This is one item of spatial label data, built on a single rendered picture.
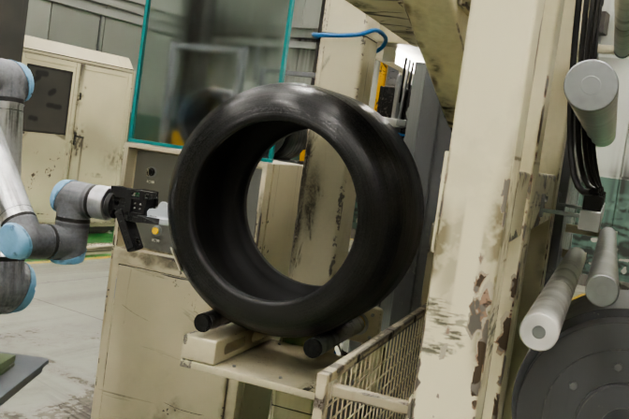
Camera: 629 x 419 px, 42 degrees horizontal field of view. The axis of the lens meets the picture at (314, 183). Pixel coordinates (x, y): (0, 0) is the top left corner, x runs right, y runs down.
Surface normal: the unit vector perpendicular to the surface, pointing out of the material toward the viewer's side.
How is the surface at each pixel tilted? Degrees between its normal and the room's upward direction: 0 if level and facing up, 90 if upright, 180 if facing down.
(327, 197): 90
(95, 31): 90
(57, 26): 90
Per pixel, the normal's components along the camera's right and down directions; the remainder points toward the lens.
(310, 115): -0.26, -0.17
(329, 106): 0.11, -0.64
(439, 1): -0.24, 0.94
